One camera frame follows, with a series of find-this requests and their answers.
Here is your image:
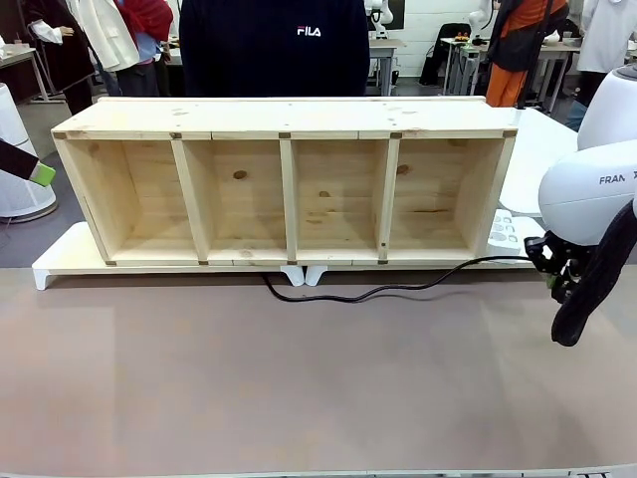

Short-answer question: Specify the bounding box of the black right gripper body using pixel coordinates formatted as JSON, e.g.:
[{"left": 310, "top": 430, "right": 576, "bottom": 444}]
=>
[{"left": 549, "top": 239, "right": 588, "bottom": 286}]

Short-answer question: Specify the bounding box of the black power cable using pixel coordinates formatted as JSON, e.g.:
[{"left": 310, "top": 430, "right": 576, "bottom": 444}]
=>
[{"left": 261, "top": 255, "right": 537, "bottom": 304}]

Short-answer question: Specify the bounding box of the white air purifier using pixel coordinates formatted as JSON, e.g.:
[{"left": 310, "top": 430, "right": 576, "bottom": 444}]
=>
[{"left": 0, "top": 82, "right": 59, "bottom": 221}]

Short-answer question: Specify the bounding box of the white power strip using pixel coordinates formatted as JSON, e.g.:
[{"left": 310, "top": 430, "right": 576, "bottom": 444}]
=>
[{"left": 483, "top": 208, "right": 528, "bottom": 265}]

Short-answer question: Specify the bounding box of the white desk riser stand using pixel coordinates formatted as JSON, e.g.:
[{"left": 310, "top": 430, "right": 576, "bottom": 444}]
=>
[
  {"left": 32, "top": 221, "right": 305, "bottom": 292},
  {"left": 304, "top": 214, "right": 571, "bottom": 288}
]

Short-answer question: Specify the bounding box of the grey background desk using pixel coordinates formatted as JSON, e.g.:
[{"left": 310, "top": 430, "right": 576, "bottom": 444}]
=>
[{"left": 0, "top": 43, "right": 67, "bottom": 106}]

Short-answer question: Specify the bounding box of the mannequin in black coat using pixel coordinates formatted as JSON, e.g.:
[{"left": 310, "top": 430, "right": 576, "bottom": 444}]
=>
[{"left": 23, "top": 0, "right": 97, "bottom": 117}]

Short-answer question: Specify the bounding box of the mannequin in white coat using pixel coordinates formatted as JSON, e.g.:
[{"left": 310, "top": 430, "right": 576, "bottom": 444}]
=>
[{"left": 78, "top": 0, "right": 141, "bottom": 76}]

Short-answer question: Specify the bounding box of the red garment on mannequin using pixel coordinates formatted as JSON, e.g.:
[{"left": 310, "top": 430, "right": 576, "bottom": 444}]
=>
[{"left": 115, "top": 0, "right": 175, "bottom": 50}]

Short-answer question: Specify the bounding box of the person in orange and black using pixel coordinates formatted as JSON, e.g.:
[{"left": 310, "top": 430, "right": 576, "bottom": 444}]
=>
[{"left": 484, "top": 0, "right": 571, "bottom": 109}]

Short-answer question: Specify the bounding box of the black chair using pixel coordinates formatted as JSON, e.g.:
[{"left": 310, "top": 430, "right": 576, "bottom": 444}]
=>
[{"left": 419, "top": 22, "right": 472, "bottom": 87}]

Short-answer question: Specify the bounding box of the background table with orange objects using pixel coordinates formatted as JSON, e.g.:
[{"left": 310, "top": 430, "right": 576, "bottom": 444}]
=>
[{"left": 438, "top": 32, "right": 492, "bottom": 97}]

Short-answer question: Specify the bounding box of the person in white coat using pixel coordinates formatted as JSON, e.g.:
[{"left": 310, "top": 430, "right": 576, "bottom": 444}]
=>
[{"left": 575, "top": 0, "right": 637, "bottom": 109}]

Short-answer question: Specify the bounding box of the pine wooden four-compartment shelf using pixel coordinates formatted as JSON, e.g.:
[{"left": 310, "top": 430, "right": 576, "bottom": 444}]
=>
[{"left": 51, "top": 96, "right": 520, "bottom": 267}]

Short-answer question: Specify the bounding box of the person in navy FILA sweatshirt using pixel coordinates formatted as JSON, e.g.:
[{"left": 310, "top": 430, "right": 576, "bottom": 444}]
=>
[{"left": 178, "top": 0, "right": 372, "bottom": 99}]

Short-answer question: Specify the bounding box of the black arm cable sleeve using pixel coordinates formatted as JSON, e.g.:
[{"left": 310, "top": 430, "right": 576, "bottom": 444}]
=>
[{"left": 550, "top": 200, "right": 637, "bottom": 348}]

